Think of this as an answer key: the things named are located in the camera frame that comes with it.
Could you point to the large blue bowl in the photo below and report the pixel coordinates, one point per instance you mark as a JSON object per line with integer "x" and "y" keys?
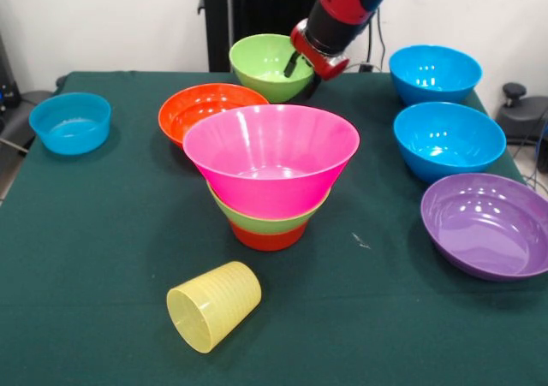
{"x": 445, "y": 138}
{"x": 432, "y": 73}

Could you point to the large pink bowl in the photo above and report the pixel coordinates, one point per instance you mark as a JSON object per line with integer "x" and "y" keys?
{"x": 265, "y": 189}

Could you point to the dark green tablecloth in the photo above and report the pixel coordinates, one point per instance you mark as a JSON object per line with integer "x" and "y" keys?
{"x": 274, "y": 339}

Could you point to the small orange bowl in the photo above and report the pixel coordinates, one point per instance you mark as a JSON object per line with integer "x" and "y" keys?
{"x": 267, "y": 240}

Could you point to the large orange-red bowl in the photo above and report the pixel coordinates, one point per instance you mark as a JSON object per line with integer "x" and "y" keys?
{"x": 188, "y": 108}

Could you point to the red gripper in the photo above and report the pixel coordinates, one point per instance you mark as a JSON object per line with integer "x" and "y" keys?
{"x": 325, "y": 65}

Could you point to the purple bowl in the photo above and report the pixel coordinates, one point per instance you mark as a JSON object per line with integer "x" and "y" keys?
{"x": 484, "y": 227}

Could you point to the black stand with knob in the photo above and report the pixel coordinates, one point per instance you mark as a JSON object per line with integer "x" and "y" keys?
{"x": 526, "y": 112}

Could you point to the green bowl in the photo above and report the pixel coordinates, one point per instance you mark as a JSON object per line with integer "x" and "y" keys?
{"x": 257, "y": 65}
{"x": 265, "y": 225}

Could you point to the small blue bowl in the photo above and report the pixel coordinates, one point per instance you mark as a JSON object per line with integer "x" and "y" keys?
{"x": 70, "y": 133}

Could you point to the black equipment box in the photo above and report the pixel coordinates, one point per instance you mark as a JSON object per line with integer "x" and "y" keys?
{"x": 6, "y": 90}

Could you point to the yellow plastic cup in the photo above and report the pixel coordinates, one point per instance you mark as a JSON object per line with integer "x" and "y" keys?
{"x": 218, "y": 304}

